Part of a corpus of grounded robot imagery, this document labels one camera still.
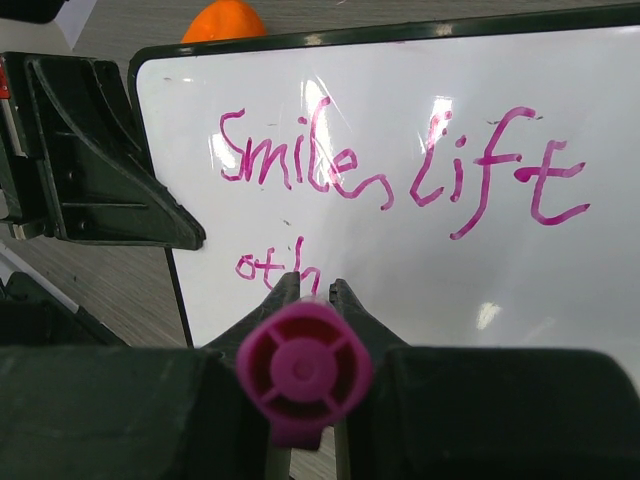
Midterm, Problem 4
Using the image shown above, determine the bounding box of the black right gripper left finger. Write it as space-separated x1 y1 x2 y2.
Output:
1 272 290 479

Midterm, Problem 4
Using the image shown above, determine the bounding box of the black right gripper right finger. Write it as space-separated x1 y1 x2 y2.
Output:
329 279 639 479

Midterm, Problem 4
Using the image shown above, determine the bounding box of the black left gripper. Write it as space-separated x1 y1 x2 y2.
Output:
1 52 205 250

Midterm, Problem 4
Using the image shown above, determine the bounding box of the white marker with magenta cap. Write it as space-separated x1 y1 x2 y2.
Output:
235 297 374 450

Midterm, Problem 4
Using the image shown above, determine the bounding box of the small white whiteboard black frame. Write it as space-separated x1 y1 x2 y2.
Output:
129 3 639 396

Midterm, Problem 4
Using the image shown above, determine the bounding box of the orange mandarin fruit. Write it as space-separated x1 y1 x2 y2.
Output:
181 0 267 44

